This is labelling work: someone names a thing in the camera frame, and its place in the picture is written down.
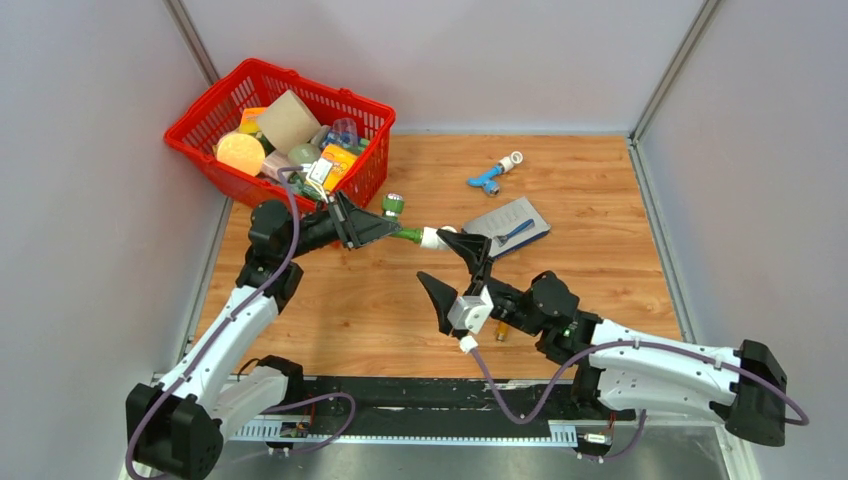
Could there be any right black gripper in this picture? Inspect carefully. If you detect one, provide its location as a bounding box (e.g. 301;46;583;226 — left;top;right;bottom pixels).
418;229;543;339

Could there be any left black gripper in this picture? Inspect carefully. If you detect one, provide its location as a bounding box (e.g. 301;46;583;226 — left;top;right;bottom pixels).
282;189;400;261

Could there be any green water faucet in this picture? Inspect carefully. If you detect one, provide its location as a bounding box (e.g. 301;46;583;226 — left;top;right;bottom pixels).
381;192;423;245

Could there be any white pipe elbow fitting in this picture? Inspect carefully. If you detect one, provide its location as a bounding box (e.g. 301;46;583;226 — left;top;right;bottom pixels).
419;226;457;251

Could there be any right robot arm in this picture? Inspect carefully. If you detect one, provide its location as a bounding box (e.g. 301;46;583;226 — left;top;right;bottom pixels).
417;228;791;447

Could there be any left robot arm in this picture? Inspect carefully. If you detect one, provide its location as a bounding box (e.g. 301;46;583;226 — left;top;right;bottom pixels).
125;192;401;479

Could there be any razor blister pack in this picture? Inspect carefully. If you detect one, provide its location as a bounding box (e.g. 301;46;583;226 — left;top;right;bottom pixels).
461;196;551;259

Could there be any yellow orange snack packet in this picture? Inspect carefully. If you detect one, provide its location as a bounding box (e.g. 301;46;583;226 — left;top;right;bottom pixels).
321;144;359;192

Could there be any pale green soap bar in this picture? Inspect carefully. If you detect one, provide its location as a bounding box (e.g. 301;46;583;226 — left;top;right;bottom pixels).
287;143;322;171

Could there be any pink wrapped soap bar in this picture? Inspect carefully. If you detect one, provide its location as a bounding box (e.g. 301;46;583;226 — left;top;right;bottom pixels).
260;151;295;183

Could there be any blue faucet with white fitting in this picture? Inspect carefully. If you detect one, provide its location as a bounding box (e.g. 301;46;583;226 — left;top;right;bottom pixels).
466;151;524;196

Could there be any brown cardboard box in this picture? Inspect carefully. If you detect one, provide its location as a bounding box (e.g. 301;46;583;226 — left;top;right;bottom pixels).
257;90;322;153

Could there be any orange round sponge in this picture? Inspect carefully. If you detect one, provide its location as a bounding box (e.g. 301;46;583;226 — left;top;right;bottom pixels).
214;132;266;176

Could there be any orange packet in basket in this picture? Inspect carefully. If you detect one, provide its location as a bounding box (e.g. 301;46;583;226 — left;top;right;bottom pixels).
237;107;266;135

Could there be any red plastic shopping basket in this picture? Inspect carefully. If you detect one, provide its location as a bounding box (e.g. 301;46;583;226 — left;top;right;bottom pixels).
163;58;396;208

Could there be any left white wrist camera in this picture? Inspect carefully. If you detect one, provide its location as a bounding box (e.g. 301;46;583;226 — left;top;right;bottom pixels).
305;157;333;200

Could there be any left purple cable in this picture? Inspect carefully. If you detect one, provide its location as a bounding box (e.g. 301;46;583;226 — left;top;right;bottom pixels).
124;165;357;480

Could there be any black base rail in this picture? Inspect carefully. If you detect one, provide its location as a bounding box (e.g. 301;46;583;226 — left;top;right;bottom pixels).
285;376;611;439

